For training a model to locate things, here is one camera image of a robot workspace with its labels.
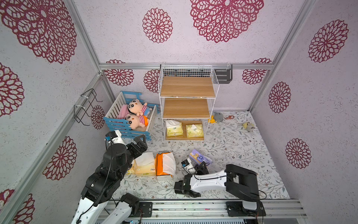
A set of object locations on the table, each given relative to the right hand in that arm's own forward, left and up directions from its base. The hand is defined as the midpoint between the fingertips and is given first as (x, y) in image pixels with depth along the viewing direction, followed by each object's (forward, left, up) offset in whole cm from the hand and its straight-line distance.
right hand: (204, 164), depth 83 cm
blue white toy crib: (+38, +61, +8) cm, 73 cm away
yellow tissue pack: (-4, +43, -2) cm, 43 cm away
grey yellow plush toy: (+42, -15, -4) cm, 44 cm away
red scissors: (+46, -26, -8) cm, 53 cm away
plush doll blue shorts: (+39, +48, +10) cm, 63 cm away
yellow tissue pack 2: (-1, +36, -1) cm, 36 cm away
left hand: (0, +33, +25) cm, 42 cm away
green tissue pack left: (+27, +19, +1) cm, 33 cm away
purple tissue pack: (+3, +3, +3) cm, 5 cm away
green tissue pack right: (+25, +4, -1) cm, 26 cm away
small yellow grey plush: (+32, -37, -5) cm, 49 cm away
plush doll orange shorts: (+27, +46, +7) cm, 54 cm away
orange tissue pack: (-2, +23, +1) cm, 23 cm away
